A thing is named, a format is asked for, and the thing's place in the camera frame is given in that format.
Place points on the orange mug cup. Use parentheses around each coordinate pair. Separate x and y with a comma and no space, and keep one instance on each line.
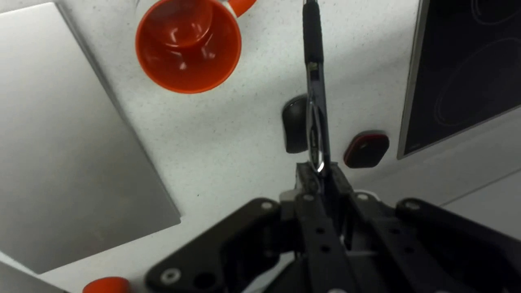
(163,59)

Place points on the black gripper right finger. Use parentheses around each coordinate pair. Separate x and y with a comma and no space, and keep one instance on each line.
(391,238)

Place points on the orange bottle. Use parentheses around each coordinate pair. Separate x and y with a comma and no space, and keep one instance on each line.
(106,285)

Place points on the black glass cooktop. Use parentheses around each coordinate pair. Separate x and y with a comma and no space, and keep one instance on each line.
(466,81)

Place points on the black rounded puck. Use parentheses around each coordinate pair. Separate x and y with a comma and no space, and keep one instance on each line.
(295,124)

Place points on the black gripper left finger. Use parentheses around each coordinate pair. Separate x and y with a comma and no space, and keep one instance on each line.
(315,228)

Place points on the black red rounded case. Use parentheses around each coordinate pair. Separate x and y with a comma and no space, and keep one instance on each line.
(367,148)

